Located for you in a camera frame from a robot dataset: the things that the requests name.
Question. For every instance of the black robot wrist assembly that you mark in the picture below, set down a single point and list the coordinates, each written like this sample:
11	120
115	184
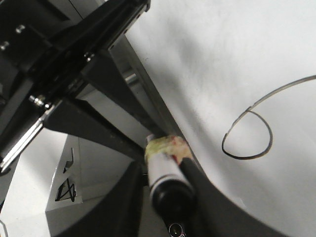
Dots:
46	60

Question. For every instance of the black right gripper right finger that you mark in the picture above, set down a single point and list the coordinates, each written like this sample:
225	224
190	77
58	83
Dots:
257	211

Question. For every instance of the white black whiteboard marker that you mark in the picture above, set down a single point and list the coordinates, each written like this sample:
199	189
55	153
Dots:
171	194

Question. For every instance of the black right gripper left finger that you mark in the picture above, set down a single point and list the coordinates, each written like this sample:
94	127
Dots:
119	213

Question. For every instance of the white box with black symbols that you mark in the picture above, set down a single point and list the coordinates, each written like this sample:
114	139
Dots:
85	174

